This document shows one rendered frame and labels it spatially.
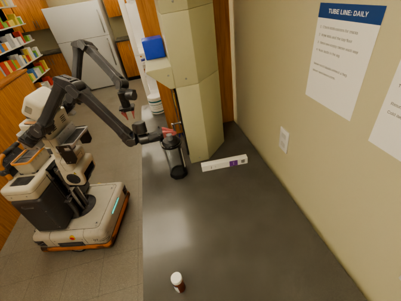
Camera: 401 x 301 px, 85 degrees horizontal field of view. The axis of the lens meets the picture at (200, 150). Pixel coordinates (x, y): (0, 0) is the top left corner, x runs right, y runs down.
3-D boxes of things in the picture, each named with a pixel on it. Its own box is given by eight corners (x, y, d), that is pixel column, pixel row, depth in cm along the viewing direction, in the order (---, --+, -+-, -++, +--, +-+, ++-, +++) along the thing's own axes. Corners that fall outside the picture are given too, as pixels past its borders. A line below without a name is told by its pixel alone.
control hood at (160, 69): (169, 69, 129) (164, 51, 123) (176, 88, 103) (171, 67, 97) (149, 73, 127) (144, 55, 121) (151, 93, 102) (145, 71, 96)
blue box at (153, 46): (163, 52, 121) (160, 34, 115) (165, 57, 113) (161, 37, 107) (145, 56, 120) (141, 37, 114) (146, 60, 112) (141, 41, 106)
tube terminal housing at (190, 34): (216, 128, 159) (203, 1, 113) (231, 153, 134) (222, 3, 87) (183, 135, 157) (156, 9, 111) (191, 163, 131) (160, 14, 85)
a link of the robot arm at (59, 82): (66, 66, 114) (52, 69, 105) (89, 84, 116) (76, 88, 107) (40, 125, 134) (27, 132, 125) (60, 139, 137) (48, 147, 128)
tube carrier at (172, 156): (191, 169, 125) (185, 139, 112) (179, 181, 119) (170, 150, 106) (178, 163, 131) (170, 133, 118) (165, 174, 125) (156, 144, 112)
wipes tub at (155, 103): (165, 106, 200) (161, 91, 191) (166, 112, 190) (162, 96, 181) (151, 109, 199) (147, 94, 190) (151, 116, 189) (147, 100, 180)
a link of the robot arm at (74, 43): (81, 39, 155) (68, 36, 146) (95, 43, 151) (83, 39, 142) (77, 101, 169) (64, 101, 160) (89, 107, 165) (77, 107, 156)
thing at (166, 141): (184, 143, 113) (181, 132, 109) (171, 152, 108) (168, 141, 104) (171, 138, 119) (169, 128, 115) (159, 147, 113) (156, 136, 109)
